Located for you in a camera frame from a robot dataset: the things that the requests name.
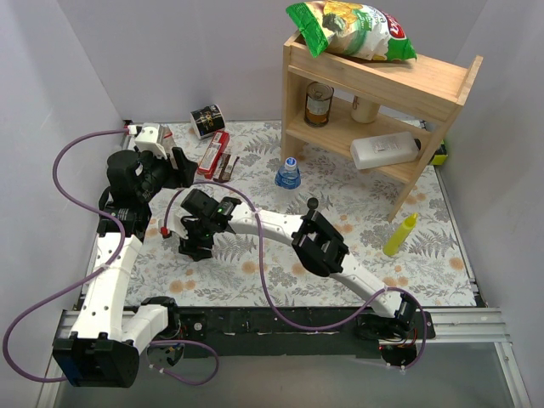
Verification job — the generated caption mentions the clear red-label bottle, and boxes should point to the clear red-label bottle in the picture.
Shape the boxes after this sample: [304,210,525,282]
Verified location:
[161,125,176,159]

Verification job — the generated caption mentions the blue-label Pocari bottle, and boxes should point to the blue-label Pocari bottle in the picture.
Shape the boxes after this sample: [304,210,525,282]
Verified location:
[275,162,301,190]

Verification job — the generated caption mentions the white blue Pocari cap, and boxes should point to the white blue Pocari cap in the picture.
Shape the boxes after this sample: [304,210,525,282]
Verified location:
[284,157,298,171]

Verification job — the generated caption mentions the black bottle cap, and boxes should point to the black bottle cap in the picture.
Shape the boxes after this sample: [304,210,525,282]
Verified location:
[307,197,319,209]

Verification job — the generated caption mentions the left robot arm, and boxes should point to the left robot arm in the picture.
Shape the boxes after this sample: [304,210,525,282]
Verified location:
[53,147,197,388]

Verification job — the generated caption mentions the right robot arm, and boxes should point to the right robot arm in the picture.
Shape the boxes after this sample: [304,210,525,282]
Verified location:
[160,188,421,338]

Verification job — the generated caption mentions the yellow bottle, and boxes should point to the yellow bottle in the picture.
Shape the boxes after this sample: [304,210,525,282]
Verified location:
[382,212,418,257]

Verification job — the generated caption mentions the red cardboard box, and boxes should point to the red cardboard box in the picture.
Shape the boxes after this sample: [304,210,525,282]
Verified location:
[196,131,230,179]

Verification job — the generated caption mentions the brown snack bar wrapper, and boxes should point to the brown snack bar wrapper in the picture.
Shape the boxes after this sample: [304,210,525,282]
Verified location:
[219,155,239,183]

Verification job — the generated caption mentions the floral table mat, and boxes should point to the floral table mat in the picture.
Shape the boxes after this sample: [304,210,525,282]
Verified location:
[125,121,476,307]

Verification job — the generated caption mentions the tin can on shelf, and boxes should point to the tin can on shelf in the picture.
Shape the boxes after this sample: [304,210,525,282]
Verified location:
[304,82,334,128]

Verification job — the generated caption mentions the beige cup on shelf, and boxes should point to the beige cup on shelf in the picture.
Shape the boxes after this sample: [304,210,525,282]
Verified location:
[350,96,380,124]

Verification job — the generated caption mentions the white jug on shelf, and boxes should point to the white jug on shelf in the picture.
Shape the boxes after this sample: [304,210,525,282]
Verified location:
[350,132,420,170]

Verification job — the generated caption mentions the wooden shelf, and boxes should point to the wooden shelf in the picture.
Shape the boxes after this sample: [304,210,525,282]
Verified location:
[280,32,483,221]

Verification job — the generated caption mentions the black base bar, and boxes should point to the black base bar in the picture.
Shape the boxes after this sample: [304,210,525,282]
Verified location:
[147,307,436,367]

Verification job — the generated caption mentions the green chips bag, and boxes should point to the green chips bag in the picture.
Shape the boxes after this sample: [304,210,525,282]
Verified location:
[286,1,417,61]

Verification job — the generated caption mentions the yellow green box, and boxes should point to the yellow green box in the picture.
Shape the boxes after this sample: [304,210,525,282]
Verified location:
[428,140,448,166]

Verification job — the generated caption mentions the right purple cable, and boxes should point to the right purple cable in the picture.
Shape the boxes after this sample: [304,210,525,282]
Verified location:
[160,181,429,370]

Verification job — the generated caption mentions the purple cable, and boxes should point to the purple cable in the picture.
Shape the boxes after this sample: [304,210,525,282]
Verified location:
[2,125,220,387]
[160,181,429,370]

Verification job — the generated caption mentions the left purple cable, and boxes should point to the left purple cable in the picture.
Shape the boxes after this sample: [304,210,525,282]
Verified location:
[2,125,220,387]

